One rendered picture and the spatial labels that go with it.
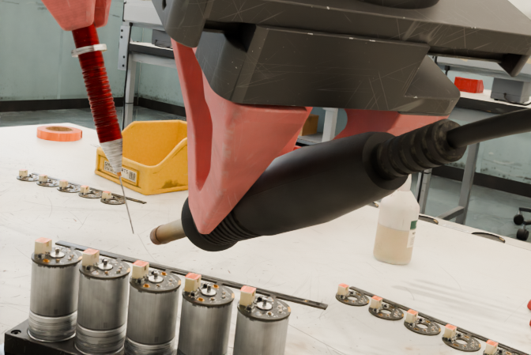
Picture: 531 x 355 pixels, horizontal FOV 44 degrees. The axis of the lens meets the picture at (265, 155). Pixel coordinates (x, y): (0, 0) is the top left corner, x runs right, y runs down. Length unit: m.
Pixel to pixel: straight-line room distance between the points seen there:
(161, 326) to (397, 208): 0.30
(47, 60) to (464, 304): 5.50
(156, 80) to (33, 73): 1.23
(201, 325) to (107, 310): 0.05
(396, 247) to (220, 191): 0.40
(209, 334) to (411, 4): 0.20
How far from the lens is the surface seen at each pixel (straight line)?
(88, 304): 0.34
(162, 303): 0.32
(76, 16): 0.31
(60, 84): 6.00
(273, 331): 0.31
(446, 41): 0.17
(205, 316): 0.31
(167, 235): 0.28
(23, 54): 5.75
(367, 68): 0.16
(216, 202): 0.20
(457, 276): 0.59
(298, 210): 0.17
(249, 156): 0.17
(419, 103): 0.17
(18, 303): 0.45
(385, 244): 0.58
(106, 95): 0.31
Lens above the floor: 0.94
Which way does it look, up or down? 11 degrees down
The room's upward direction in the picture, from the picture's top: 7 degrees clockwise
